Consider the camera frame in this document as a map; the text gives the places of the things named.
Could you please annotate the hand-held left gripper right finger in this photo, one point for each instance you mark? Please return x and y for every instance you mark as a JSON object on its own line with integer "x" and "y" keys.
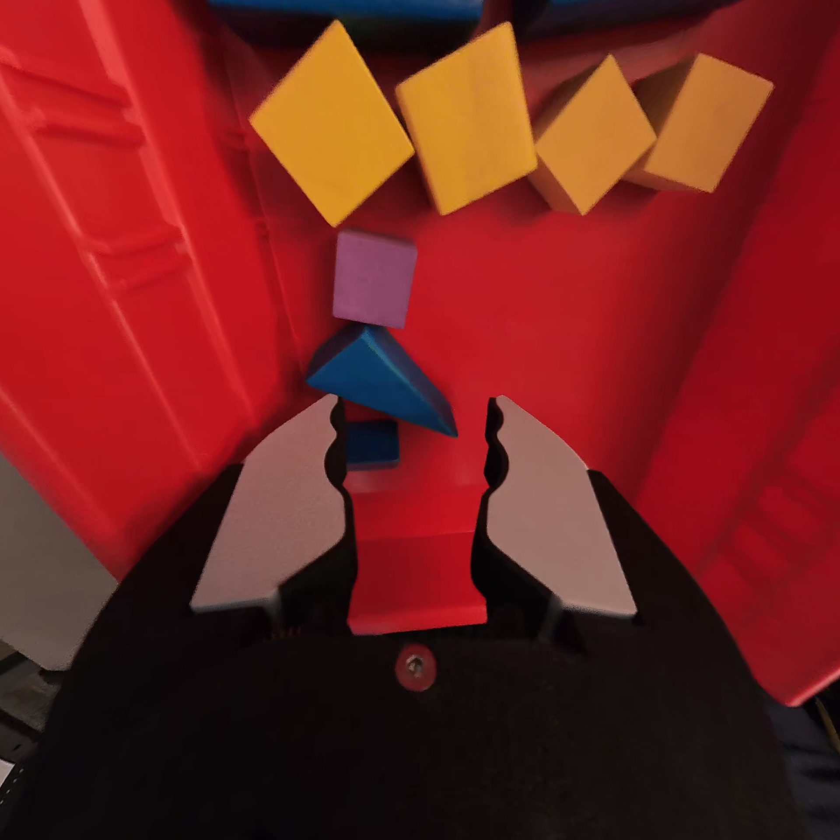
{"x": 558, "y": 531}

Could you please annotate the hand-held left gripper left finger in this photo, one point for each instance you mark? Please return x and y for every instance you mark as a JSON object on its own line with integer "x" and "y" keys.
{"x": 275, "y": 525}

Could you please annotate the small blue wooden block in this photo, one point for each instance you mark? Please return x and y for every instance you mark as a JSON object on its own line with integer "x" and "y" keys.
{"x": 373, "y": 446}
{"x": 374, "y": 380}

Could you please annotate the red plastic bin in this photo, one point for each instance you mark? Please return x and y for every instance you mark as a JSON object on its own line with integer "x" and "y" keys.
{"x": 590, "y": 328}

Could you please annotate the purple wooden block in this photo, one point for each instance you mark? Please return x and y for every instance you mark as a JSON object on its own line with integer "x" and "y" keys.
{"x": 374, "y": 279}

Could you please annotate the yellow cube block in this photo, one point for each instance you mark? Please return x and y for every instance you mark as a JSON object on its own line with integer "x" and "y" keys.
{"x": 590, "y": 138}

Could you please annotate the yellow wooden block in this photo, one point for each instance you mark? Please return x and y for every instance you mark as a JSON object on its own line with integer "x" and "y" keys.
{"x": 469, "y": 118}
{"x": 709, "y": 118}
{"x": 331, "y": 124}

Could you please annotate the blue rectangular block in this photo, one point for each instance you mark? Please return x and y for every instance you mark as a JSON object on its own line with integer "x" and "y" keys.
{"x": 348, "y": 10}

